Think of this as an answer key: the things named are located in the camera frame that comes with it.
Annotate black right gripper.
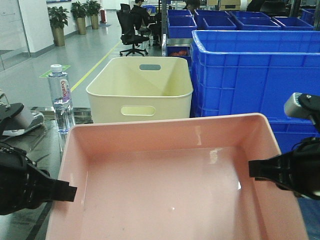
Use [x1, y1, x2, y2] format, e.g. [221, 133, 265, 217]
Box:
[248, 137, 320, 200]

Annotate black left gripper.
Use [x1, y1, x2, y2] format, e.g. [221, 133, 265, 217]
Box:
[0, 143, 77, 215]

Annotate pink plastic bin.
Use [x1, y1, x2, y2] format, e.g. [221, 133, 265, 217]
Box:
[46, 113, 308, 240]

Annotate blue bin on rack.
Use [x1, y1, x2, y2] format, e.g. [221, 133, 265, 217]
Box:
[167, 16, 197, 39]

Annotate clear water bottle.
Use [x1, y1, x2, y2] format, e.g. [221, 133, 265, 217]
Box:
[47, 64, 76, 135]

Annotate large blue crate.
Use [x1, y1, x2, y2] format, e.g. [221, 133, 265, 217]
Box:
[190, 30, 320, 152]

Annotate cream plastic basket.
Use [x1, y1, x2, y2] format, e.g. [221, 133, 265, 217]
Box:
[86, 56, 193, 123]

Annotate black office chair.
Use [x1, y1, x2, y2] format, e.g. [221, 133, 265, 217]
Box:
[116, 9, 149, 57]

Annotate gold potted plant near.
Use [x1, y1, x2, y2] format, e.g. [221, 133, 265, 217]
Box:
[47, 6, 69, 47]

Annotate gold potted plant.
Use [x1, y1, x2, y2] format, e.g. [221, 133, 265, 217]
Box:
[70, 1, 87, 35]
[86, 0, 102, 30]
[47, 6, 69, 47]

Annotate gold potted plant middle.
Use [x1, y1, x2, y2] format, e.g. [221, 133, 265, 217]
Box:
[70, 1, 87, 35]

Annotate gold potted plant far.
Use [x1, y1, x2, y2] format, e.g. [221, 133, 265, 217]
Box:
[86, 0, 102, 30]

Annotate seated person in black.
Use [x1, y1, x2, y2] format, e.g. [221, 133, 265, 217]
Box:
[129, 0, 162, 47]

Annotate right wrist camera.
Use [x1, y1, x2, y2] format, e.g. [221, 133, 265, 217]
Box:
[284, 92, 320, 126]

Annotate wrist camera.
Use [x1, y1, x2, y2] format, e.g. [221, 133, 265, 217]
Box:
[0, 102, 34, 136]
[284, 92, 320, 126]

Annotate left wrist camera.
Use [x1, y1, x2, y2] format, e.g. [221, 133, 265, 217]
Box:
[0, 102, 34, 136]

